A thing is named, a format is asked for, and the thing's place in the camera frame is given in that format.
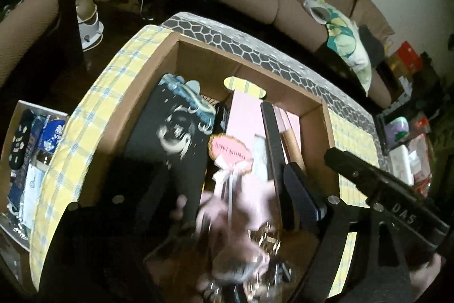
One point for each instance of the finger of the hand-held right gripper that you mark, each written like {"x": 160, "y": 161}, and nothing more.
{"x": 351, "y": 171}

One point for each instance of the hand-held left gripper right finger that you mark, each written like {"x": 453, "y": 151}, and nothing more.
{"x": 298, "y": 189}

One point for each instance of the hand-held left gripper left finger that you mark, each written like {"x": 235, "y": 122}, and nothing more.
{"x": 106, "y": 246}

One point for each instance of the black nail file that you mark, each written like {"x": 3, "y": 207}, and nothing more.
{"x": 275, "y": 154}

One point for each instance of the wooden stick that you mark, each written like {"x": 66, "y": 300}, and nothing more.
{"x": 292, "y": 143}

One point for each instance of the pink cake topper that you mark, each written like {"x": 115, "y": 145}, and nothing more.
{"x": 230, "y": 150}

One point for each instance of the brown cardboard box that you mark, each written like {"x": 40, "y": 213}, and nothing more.
{"x": 142, "y": 83}

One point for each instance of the grey pebble-pattern desktop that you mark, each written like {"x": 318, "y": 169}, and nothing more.
{"x": 269, "y": 54}

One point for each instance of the person's right hand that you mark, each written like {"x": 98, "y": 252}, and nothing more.
{"x": 427, "y": 274}

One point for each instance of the white tissue box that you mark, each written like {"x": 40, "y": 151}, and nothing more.
{"x": 400, "y": 164}

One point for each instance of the black remote control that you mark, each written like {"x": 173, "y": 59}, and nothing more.
{"x": 382, "y": 136}

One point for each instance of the purple round case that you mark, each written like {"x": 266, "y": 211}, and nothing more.
{"x": 397, "y": 131}

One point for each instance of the pink box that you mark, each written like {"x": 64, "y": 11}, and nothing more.
{"x": 244, "y": 118}

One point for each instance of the black printed notebook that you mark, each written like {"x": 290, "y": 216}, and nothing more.
{"x": 166, "y": 161}

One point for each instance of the floor box of socks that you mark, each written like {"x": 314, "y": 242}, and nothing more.
{"x": 32, "y": 161}

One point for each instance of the yellow striped nail buffer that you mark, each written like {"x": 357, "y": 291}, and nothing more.
{"x": 244, "y": 86}

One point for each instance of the yellow plaid cloth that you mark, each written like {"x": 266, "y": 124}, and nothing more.
{"x": 81, "y": 132}

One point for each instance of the red boxes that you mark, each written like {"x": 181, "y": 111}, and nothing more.
{"x": 408, "y": 58}

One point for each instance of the dark green cushion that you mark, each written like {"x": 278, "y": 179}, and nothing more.
{"x": 372, "y": 45}

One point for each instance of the floral pillow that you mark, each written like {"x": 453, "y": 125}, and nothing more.
{"x": 349, "y": 44}

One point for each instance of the white visor cap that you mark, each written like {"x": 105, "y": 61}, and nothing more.
{"x": 317, "y": 10}

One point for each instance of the white fan base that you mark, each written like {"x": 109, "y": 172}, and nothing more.
{"x": 88, "y": 22}

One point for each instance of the brown chair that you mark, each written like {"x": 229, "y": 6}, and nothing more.
{"x": 24, "y": 36}

